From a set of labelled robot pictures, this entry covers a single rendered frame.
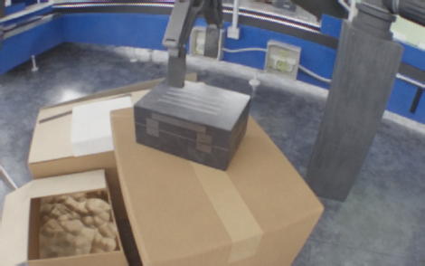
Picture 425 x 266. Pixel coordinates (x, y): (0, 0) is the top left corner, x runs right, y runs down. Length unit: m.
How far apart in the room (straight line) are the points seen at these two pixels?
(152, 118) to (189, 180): 0.13
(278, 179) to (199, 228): 0.18
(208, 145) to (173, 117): 0.07
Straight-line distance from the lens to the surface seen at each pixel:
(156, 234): 0.44
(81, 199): 1.18
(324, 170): 1.72
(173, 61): 0.45
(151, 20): 3.17
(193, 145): 0.53
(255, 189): 0.51
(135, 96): 1.44
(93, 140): 1.07
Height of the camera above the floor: 1.25
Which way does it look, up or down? 35 degrees down
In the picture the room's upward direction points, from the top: 5 degrees clockwise
